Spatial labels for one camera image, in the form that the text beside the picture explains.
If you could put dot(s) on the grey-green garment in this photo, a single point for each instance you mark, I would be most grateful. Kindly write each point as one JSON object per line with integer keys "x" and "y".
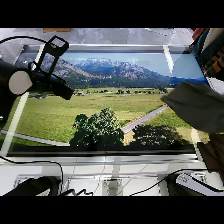
{"x": 200, "y": 105}

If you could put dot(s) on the brown garment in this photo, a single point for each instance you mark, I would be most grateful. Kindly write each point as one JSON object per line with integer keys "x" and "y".
{"x": 213, "y": 153}

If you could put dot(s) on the heap of clothes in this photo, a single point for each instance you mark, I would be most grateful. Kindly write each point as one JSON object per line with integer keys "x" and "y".
{"x": 213, "y": 53}

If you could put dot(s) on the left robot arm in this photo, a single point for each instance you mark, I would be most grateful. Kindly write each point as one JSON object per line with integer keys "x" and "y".
{"x": 20, "y": 82}

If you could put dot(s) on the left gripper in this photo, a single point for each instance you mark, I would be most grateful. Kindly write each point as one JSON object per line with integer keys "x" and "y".
{"x": 61, "y": 88}

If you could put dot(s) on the silver frame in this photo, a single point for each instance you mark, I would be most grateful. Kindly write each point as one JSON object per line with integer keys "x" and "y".
{"x": 113, "y": 166}

